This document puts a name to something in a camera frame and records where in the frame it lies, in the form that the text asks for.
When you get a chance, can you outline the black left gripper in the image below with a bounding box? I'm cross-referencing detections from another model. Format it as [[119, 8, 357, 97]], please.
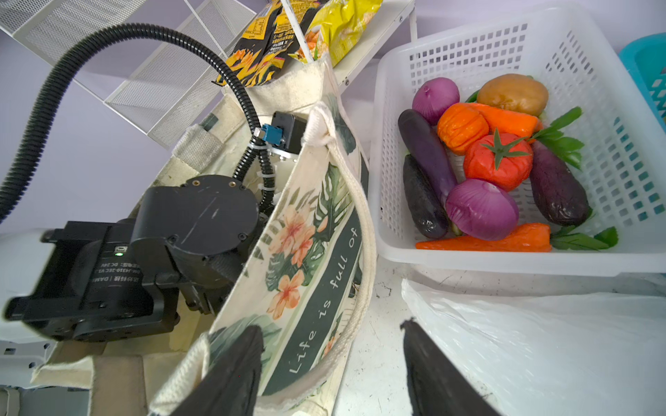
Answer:
[[130, 175, 259, 314]]

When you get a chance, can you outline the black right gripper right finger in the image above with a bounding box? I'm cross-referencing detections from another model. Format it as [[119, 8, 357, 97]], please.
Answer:
[[401, 320, 500, 416]]

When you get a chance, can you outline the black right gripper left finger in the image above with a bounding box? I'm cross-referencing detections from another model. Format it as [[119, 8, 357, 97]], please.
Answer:
[[173, 326, 264, 416]]

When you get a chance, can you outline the canvas floral tote bag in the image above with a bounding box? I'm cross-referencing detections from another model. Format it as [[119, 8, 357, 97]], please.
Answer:
[[32, 58, 377, 415]]

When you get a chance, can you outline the white plastic grocery bag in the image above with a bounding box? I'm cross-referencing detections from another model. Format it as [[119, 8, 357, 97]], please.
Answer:
[[402, 280, 665, 415]]

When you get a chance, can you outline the black yellow Lays chips bag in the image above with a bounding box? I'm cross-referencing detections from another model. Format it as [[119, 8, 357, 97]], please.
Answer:
[[227, 1, 307, 88]]

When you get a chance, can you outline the dark toy eggplant small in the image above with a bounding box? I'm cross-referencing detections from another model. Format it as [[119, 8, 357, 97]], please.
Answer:
[[402, 154, 449, 239]]

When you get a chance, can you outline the toy carrot front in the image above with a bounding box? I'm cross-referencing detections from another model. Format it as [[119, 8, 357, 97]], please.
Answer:
[[416, 223, 619, 253]]

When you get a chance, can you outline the toy carrot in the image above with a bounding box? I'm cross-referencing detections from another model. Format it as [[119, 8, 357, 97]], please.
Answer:
[[465, 101, 584, 152], [416, 223, 619, 253]]

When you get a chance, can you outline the purple toy onion front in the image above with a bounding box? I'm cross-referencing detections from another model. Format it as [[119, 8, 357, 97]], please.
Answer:
[[445, 180, 520, 241]]

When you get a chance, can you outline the purple toy onion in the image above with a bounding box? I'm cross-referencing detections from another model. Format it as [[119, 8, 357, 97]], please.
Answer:
[[412, 77, 460, 126], [445, 180, 520, 241]]

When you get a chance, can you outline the long purple toy eggplant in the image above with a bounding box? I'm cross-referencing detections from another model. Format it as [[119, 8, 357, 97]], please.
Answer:
[[398, 109, 458, 206]]

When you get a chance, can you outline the dark purple toy eggplant right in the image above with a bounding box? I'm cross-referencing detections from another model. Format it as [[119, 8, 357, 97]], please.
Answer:
[[529, 141, 591, 226]]

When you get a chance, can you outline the yellow-green corn chips bag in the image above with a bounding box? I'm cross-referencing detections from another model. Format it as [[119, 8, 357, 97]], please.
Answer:
[[305, 0, 383, 67]]

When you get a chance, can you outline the red toy tomato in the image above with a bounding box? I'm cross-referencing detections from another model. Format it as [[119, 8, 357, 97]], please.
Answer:
[[463, 131, 533, 192]]

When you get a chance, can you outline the purple toy onion back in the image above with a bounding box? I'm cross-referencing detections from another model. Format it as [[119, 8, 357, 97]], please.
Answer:
[[412, 77, 460, 126]]

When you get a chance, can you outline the orange toy pumpkin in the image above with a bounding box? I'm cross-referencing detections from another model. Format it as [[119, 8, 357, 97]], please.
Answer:
[[436, 103, 490, 156]]

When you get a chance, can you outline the white three-tier shelf rack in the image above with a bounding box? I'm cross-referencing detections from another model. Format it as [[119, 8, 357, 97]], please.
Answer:
[[181, 0, 418, 95]]

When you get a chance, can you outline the toy carrot back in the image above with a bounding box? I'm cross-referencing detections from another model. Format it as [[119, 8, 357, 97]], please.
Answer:
[[465, 101, 584, 152]]

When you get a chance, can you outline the white plastic vegetable basket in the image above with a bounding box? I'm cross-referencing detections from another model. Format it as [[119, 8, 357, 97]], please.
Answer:
[[369, 3, 665, 277]]

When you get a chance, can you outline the brown toy potato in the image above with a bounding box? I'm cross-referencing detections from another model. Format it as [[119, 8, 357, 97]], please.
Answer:
[[477, 74, 549, 116]]

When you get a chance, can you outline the teal plastic fruit basket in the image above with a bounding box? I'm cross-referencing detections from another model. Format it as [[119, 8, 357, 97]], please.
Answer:
[[619, 33, 665, 130]]

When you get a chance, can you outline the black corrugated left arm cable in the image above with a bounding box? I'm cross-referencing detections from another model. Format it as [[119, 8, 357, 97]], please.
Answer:
[[0, 23, 277, 225]]

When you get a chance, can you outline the white mesh wall shelf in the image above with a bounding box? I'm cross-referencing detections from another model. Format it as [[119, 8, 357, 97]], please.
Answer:
[[1, 1, 253, 148]]

